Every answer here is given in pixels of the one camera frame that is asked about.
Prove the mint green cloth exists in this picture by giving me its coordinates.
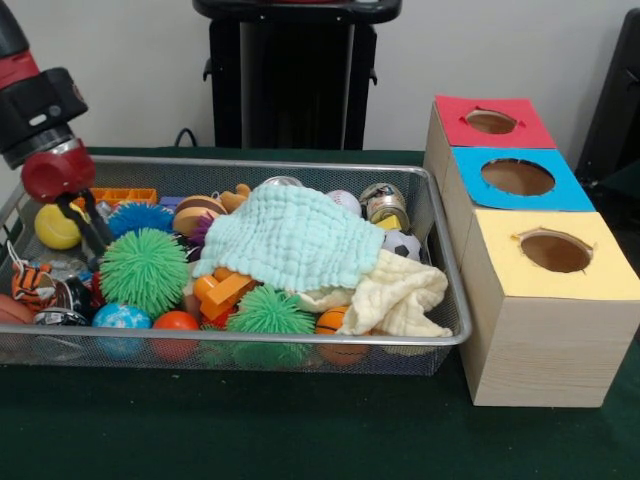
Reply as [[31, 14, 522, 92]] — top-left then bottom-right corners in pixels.
[[191, 184, 387, 294]]

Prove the yellow ball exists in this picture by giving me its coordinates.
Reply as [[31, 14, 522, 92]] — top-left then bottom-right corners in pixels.
[[33, 202, 84, 251]]

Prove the dark green tablecloth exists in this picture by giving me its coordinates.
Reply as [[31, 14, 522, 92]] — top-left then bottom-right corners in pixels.
[[0, 145, 640, 480], [597, 159, 640, 202]]

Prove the green spiky rubber ball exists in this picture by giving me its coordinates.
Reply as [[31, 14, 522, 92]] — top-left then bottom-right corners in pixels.
[[98, 227, 191, 320], [227, 284, 304, 335]]

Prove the black cable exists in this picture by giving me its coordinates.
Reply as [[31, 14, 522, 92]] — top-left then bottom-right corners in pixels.
[[172, 127, 211, 148]]

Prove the black can with silver top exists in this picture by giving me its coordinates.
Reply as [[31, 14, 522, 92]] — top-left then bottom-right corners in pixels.
[[53, 277, 95, 316]]

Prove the orange striped tiger plush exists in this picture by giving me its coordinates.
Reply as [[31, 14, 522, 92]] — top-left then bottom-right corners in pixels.
[[10, 262, 58, 315]]

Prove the black and white soccer ball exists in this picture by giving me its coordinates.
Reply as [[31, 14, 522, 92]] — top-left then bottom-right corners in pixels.
[[382, 229, 424, 262]]

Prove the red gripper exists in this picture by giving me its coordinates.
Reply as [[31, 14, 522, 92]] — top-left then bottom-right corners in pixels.
[[20, 141, 115, 264]]

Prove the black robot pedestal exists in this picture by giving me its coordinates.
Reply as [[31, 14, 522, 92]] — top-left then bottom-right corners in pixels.
[[192, 0, 404, 151]]

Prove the blue spiky rubber ball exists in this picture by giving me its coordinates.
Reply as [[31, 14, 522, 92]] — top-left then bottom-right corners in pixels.
[[106, 201, 175, 240]]

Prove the orange toy building block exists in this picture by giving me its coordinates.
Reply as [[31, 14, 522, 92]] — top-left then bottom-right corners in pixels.
[[69, 187, 159, 212], [193, 267, 259, 322]]

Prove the cream cloth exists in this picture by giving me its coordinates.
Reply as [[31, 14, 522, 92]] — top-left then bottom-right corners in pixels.
[[294, 249, 455, 339]]

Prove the silver mesh bin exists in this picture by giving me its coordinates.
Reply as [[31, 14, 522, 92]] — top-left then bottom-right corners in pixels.
[[0, 154, 475, 377]]

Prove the wooden box with three holes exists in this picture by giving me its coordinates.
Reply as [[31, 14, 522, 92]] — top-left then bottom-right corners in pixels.
[[423, 94, 640, 409]]

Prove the white toy baseball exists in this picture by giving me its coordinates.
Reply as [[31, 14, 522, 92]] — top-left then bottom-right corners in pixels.
[[325, 189, 364, 219]]

